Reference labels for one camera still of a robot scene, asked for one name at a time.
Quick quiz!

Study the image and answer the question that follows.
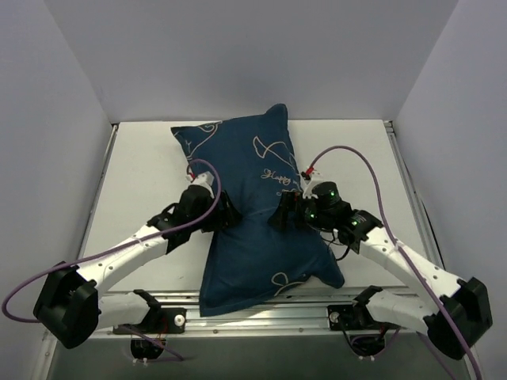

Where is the aluminium front rail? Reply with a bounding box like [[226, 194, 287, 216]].
[[42, 287, 472, 340]]

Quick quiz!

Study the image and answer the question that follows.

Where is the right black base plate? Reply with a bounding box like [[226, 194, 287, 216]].
[[326, 303, 372, 331]]

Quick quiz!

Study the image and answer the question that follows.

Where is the blue patterned pillowcase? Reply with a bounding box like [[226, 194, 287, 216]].
[[171, 104, 345, 317]]

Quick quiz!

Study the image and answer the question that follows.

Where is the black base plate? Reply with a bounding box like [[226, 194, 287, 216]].
[[113, 307, 186, 335], [326, 303, 372, 331]]

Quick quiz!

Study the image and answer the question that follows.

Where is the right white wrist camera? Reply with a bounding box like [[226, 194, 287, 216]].
[[300, 167, 325, 199]]

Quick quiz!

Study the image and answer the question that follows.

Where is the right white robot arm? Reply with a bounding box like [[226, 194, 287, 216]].
[[269, 180, 493, 360]]

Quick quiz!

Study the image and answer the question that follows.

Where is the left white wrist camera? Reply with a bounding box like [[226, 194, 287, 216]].
[[185, 171, 215, 191]]

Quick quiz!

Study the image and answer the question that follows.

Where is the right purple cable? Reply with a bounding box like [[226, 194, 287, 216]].
[[307, 146, 482, 380]]

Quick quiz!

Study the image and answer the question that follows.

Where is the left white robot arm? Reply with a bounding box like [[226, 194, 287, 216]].
[[33, 184, 242, 348]]

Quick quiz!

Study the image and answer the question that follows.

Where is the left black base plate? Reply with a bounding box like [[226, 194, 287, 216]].
[[113, 307, 186, 335]]

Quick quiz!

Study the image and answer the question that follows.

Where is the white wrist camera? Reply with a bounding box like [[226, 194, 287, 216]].
[[300, 167, 325, 199], [185, 171, 215, 191]]

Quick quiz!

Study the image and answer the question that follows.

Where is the left aluminium side rail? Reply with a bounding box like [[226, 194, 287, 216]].
[[71, 123, 120, 269]]

